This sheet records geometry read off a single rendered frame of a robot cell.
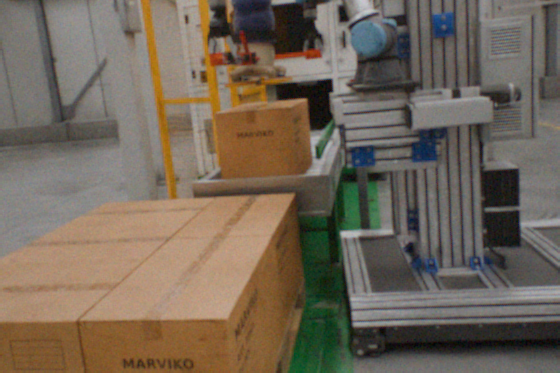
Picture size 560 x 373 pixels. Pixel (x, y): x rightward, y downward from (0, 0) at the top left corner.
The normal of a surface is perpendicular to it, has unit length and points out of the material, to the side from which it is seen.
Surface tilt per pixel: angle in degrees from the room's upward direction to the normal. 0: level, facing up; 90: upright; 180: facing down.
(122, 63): 92
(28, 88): 90
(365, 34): 97
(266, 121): 90
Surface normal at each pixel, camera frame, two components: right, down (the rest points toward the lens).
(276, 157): -0.20, 0.18
